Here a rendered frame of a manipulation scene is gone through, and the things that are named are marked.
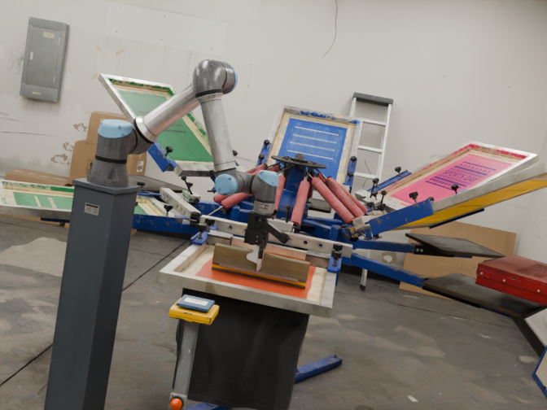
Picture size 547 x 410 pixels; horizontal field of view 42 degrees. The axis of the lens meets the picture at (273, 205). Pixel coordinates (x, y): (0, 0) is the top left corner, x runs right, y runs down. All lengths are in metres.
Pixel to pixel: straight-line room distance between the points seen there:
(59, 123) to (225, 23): 1.98
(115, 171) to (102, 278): 0.39
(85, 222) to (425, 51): 4.88
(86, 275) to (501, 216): 5.12
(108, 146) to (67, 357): 0.81
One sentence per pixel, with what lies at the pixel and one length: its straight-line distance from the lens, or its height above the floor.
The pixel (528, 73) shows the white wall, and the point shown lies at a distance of 7.17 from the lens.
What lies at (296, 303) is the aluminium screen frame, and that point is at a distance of 2.36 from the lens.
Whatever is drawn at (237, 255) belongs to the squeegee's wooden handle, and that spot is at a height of 1.03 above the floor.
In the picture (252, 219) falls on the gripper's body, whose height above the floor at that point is 1.17.
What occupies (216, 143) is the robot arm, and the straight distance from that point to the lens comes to 2.49.
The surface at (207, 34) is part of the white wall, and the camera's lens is 7.18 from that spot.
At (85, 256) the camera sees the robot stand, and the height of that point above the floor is 0.93.
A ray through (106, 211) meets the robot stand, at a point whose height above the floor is 1.11.
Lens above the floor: 1.64
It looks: 9 degrees down
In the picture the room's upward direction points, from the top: 10 degrees clockwise
